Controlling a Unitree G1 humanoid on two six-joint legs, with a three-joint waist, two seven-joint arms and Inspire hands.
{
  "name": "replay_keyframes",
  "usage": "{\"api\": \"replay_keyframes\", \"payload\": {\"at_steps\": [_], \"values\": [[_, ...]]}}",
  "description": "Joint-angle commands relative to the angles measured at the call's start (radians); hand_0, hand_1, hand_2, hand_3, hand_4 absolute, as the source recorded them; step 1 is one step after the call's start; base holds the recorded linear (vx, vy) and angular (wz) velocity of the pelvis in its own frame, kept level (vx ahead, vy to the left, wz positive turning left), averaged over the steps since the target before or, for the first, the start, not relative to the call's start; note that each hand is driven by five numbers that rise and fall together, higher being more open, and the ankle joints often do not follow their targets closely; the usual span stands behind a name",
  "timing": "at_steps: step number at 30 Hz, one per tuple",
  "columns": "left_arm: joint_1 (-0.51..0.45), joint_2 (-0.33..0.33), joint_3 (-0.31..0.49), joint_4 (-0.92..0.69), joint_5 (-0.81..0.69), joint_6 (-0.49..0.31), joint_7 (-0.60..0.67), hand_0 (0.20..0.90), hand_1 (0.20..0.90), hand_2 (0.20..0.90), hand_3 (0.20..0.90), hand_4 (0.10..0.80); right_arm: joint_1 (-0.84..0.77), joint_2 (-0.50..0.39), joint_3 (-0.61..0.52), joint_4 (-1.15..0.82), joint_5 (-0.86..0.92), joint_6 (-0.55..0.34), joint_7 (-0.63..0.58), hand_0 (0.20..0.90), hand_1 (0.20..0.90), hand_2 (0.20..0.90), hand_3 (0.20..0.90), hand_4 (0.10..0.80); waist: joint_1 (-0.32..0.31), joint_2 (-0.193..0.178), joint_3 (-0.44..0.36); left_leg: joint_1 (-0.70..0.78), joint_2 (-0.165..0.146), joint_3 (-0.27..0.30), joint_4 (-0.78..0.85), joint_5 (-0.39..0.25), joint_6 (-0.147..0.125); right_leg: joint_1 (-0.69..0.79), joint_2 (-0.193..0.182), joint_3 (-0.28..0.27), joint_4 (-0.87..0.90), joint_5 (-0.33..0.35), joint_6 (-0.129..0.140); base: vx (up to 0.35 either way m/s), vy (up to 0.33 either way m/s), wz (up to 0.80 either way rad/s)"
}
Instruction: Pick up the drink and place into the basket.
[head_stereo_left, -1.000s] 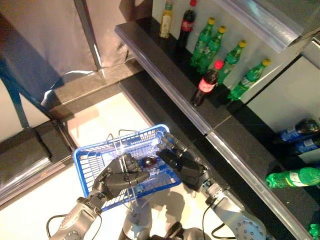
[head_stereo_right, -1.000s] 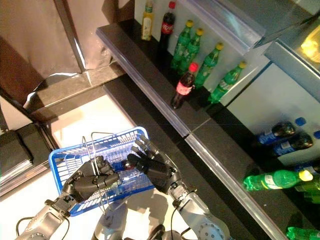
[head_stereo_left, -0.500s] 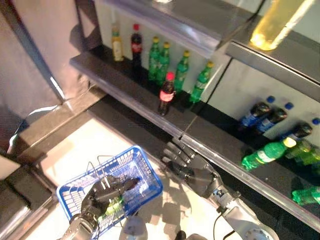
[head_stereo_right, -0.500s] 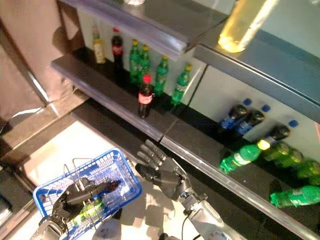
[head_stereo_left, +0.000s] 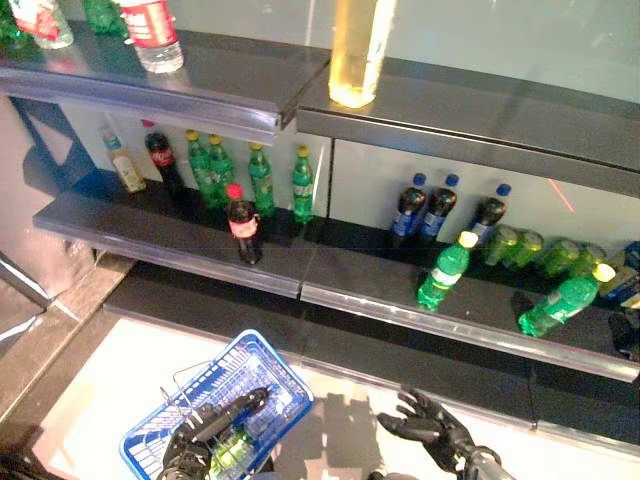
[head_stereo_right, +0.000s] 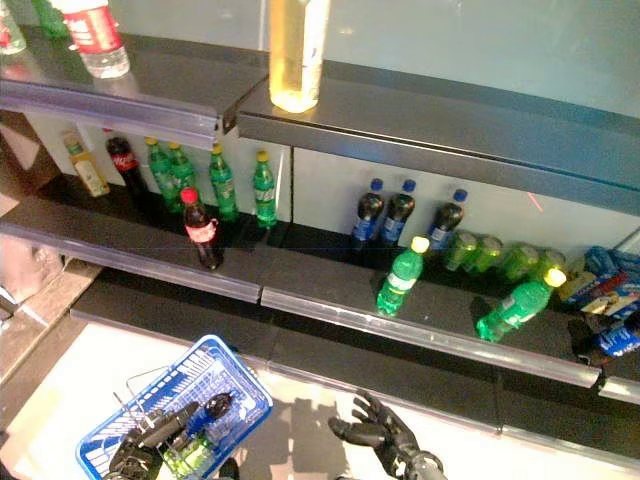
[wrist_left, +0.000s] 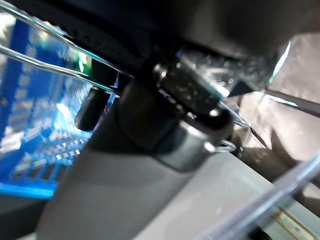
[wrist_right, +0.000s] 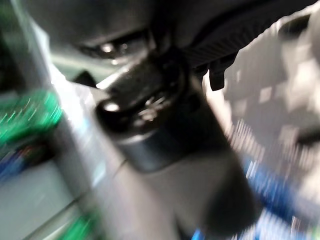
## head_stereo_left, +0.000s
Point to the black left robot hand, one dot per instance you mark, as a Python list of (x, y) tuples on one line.
[(190, 445)]

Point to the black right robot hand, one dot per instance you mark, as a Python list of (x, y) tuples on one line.
[(435, 430)]

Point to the blue plastic shopping basket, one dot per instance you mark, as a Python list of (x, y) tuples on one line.
[(285, 395)]

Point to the green soda can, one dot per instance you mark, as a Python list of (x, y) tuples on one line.
[(525, 250), (500, 245), (557, 257), (587, 260)]

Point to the coca-cola bottle red cap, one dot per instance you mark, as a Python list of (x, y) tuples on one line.
[(244, 230), (162, 157)]

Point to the grey metal pole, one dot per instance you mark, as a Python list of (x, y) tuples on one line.
[(25, 282)]

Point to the blue oreo cookie box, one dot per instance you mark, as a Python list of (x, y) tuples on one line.
[(625, 285)]

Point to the small yellow tea bottle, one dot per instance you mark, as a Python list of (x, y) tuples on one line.
[(127, 172)]

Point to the black shelf board metal edge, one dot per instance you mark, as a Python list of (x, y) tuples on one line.
[(450, 115)]

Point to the large yellow tea bottle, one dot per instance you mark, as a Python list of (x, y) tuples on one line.
[(357, 55)]

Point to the grey glass back panel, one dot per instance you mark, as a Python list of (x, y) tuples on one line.
[(500, 40), (250, 20)]

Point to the clear water bottle red label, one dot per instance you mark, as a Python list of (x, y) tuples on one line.
[(150, 35)]

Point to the green soda bottle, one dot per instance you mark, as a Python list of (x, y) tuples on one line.
[(12, 27), (102, 15)]

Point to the black shelf board clear rail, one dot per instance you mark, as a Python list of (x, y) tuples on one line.
[(150, 235), (375, 280), (225, 80)]

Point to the dark shelf side bracket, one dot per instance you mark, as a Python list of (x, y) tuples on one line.
[(75, 165)]

